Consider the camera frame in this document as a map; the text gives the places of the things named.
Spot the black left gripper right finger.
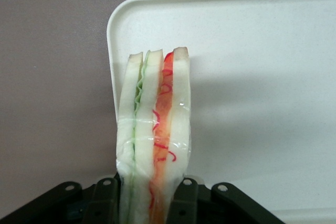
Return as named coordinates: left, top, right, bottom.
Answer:
left=167, top=178, right=286, bottom=224

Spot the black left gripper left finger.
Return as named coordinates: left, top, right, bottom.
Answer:
left=0, top=177, right=122, bottom=224

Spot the triangle sandwich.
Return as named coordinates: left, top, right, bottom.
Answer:
left=114, top=46, right=194, bottom=224

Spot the beige plastic tray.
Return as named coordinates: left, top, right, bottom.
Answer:
left=106, top=0, right=336, bottom=217

